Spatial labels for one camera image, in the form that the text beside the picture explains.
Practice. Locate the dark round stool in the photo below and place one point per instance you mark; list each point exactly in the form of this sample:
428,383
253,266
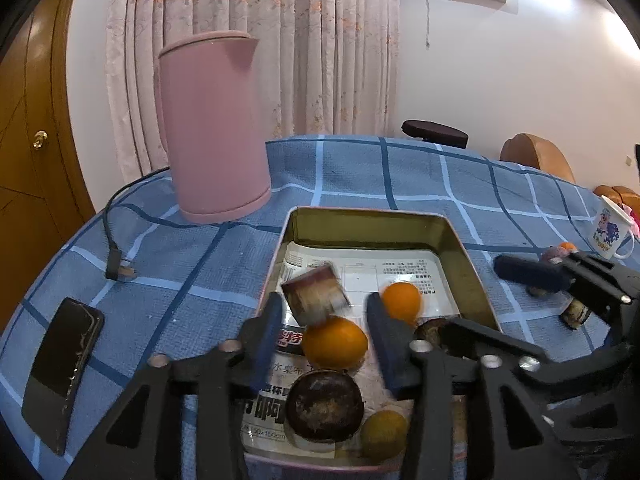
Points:
435,133

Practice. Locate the brown leather armchair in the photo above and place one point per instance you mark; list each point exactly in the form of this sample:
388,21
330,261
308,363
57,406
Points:
536,152

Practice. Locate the pink floral curtain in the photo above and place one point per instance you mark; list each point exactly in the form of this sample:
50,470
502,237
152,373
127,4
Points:
321,66

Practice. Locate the small orange tangerine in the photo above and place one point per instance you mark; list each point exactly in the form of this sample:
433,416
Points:
402,301

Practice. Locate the pink electric kettle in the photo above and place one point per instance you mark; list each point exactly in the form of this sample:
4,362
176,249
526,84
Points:
207,117

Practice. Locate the black smartphone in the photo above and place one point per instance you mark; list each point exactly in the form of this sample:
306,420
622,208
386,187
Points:
57,369

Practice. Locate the wooden door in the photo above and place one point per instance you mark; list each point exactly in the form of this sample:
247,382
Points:
44,198

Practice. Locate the small green-brown fruit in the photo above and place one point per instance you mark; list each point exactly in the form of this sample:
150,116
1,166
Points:
383,435

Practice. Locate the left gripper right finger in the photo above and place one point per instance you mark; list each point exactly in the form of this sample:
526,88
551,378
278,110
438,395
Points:
506,434

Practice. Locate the white printed mug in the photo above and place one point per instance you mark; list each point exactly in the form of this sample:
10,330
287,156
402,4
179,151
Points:
611,233

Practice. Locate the brown leather sofa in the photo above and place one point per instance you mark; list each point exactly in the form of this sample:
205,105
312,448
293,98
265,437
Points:
620,195

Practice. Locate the blue plaid tablecloth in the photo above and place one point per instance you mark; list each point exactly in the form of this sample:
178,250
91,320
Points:
168,286

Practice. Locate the dark mangosteen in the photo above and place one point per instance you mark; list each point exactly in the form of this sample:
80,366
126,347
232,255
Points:
324,406
429,331

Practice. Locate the purple round turnip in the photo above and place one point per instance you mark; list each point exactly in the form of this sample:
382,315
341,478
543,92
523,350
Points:
553,254

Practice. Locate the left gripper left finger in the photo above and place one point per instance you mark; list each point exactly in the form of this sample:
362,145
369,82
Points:
140,436

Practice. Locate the brass door knob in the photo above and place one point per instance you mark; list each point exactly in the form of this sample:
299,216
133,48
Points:
40,139

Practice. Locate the printed paper in tin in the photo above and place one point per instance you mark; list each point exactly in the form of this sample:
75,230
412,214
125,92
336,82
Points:
360,272

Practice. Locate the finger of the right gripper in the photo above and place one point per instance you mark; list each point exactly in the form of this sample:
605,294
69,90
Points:
595,282
474,354

